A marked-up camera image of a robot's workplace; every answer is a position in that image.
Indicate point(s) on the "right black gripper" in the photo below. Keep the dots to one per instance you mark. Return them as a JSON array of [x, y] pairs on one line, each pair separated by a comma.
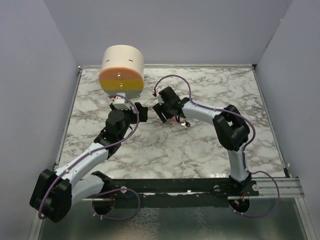
[[159, 108]]

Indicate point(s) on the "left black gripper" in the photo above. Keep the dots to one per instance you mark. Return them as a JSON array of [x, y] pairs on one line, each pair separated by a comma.
[[142, 111]]

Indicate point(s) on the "pink keyring tag with ring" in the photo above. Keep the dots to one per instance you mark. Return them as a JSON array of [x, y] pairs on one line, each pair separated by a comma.
[[175, 120]]

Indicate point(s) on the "small black key tag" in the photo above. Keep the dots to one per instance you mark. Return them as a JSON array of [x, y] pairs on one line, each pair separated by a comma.
[[185, 124]]

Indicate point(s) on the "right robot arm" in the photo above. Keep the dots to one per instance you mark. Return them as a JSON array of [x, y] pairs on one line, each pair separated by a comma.
[[231, 128]]

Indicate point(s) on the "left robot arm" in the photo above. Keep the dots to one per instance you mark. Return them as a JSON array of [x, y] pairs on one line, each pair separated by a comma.
[[82, 165]]

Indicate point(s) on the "round pastel drawer cabinet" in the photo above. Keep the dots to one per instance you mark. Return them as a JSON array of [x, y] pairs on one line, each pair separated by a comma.
[[122, 71]]

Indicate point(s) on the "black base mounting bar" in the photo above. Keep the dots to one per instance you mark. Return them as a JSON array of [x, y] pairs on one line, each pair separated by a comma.
[[152, 193]]

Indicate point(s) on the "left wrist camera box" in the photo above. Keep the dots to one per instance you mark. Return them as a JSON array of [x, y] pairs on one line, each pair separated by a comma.
[[120, 101]]

